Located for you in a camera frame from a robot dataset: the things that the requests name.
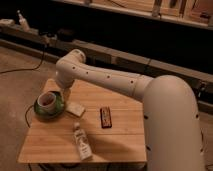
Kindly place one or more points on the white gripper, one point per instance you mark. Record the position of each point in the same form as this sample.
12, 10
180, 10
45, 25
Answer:
64, 84

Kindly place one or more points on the white ceramic cup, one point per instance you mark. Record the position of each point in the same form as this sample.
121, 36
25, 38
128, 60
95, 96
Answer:
47, 102

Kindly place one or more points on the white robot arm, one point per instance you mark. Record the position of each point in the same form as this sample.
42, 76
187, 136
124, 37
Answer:
171, 118

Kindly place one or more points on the green bowl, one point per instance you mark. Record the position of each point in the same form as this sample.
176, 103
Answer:
60, 105

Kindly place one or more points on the brown chocolate bar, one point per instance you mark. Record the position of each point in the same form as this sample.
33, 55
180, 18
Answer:
105, 116

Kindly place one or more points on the white squeeze bottle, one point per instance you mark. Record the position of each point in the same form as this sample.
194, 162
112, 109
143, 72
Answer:
82, 142

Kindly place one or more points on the wooden table board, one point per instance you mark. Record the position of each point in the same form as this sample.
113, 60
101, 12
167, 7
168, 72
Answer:
53, 141

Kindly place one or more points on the black device on ledge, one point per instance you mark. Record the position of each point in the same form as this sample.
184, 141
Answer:
65, 35

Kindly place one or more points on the white spray bottle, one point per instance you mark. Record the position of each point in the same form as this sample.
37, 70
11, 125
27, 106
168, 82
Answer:
23, 22

